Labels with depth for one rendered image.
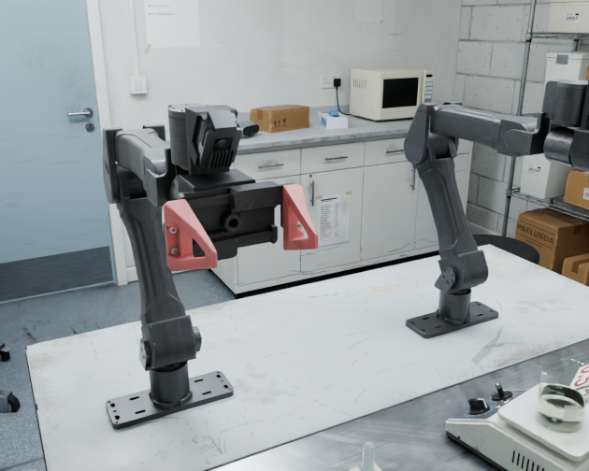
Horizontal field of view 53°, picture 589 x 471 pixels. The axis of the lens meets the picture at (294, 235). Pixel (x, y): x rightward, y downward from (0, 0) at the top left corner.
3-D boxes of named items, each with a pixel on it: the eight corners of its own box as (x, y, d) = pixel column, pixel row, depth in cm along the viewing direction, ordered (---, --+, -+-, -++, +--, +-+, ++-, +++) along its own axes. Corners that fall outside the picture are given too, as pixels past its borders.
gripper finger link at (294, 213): (338, 203, 54) (291, 178, 62) (266, 214, 51) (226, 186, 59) (337, 271, 56) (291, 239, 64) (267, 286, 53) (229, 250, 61)
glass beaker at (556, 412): (593, 426, 79) (604, 371, 76) (568, 447, 75) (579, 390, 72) (543, 402, 84) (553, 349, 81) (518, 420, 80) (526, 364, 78)
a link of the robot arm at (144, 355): (202, 331, 93) (191, 316, 97) (145, 344, 89) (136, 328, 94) (204, 365, 95) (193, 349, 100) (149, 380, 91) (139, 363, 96)
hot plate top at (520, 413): (494, 416, 82) (494, 410, 82) (542, 385, 89) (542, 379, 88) (577, 464, 73) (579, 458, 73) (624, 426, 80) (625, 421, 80)
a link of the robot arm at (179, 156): (246, 107, 63) (208, 94, 73) (165, 113, 60) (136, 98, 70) (248, 211, 68) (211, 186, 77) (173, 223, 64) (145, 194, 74)
